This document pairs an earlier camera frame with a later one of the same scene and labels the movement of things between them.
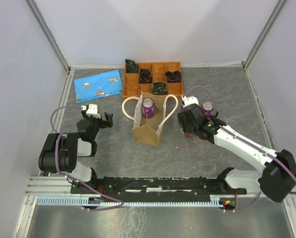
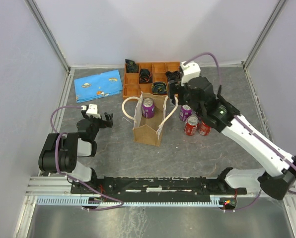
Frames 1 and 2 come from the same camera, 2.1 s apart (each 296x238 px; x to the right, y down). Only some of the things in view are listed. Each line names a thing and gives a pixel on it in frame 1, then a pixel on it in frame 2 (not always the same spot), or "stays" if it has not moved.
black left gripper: (105, 124) stays
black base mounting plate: (131, 189) stays
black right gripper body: (188, 127) to (185, 95)
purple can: (148, 108) stays
